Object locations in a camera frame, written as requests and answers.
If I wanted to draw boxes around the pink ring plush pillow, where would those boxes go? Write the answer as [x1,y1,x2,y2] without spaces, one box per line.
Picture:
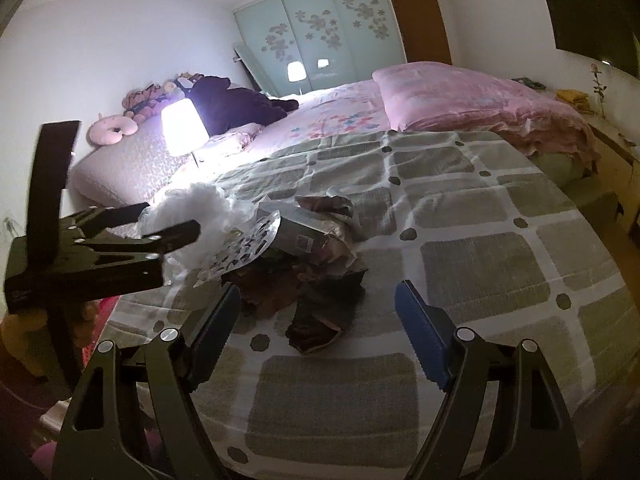
[89,112,138,147]

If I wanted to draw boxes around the spotted perforated sheet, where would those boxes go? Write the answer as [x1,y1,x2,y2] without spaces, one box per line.
[192,209,283,288]

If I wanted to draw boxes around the grey cardboard box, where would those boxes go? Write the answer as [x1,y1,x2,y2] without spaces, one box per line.
[255,199,351,256]

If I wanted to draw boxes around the red plastic bin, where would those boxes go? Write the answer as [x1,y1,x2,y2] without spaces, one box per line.
[75,295,121,361]

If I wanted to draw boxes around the light wooden cabinet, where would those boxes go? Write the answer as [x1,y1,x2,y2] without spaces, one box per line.
[530,80,640,241]

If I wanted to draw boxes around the black wall television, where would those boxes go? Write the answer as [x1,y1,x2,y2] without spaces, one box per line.
[544,0,640,78]

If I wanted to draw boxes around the pink plush toys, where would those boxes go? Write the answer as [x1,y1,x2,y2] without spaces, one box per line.
[121,72,193,123]

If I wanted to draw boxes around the magenta cloth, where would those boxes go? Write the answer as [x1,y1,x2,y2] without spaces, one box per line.
[30,440,68,480]

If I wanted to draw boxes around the grey patterned pillow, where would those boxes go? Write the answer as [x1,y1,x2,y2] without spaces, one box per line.
[70,120,201,208]

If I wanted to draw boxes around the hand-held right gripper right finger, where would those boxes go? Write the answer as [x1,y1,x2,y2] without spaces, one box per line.
[394,280,583,480]

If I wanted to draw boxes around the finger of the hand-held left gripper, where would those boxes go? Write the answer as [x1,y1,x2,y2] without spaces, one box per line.
[59,201,152,235]
[75,219,202,262]

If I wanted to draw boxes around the brown paper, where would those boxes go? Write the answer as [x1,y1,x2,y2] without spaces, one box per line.
[220,232,370,321]

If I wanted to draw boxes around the brown foil wrapper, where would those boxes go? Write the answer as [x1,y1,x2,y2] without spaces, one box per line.
[295,185,357,233]

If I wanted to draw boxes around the yellow cloth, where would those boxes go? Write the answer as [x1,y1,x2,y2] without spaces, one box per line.
[556,89,591,111]

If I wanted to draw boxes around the brown wooden door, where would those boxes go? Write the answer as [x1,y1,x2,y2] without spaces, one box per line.
[385,0,453,66]

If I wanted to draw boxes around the white plastic bag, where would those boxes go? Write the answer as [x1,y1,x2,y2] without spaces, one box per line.
[139,184,261,281]

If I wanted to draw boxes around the person's left hand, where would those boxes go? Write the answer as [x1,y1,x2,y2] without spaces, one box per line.
[0,307,51,377]

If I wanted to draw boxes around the green checked blanket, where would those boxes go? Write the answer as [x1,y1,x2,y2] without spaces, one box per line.
[95,130,638,480]

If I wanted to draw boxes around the floral sliding door wardrobe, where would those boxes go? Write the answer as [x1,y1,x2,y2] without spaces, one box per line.
[232,0,407,97]

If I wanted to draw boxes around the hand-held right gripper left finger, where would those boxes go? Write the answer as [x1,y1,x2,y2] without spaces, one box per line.
[52,282,243,480]

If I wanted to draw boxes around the dark brown paper scrap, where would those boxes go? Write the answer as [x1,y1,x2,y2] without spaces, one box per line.
[285,300,361,356]

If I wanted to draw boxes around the pink floral pillow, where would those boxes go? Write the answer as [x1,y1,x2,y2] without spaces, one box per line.
[202,122,263,153]

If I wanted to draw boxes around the pink quilt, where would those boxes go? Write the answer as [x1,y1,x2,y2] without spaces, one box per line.
[372,60,601,161]

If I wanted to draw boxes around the artificial rose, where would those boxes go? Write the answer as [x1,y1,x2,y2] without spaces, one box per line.
[589,62,608,121]

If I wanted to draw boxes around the white leaning frame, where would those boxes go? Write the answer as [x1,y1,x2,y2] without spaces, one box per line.
[232,42,271,98]

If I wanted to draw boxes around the small white table lamp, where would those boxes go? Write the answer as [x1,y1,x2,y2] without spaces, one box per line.
[286,61,307,96]

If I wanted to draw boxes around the pink floral bed sheet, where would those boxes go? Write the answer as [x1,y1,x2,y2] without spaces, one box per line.
[240,80,391,161]

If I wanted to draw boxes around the dark purple plush toy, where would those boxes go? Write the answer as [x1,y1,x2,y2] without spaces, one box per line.
[189,75,300,136]

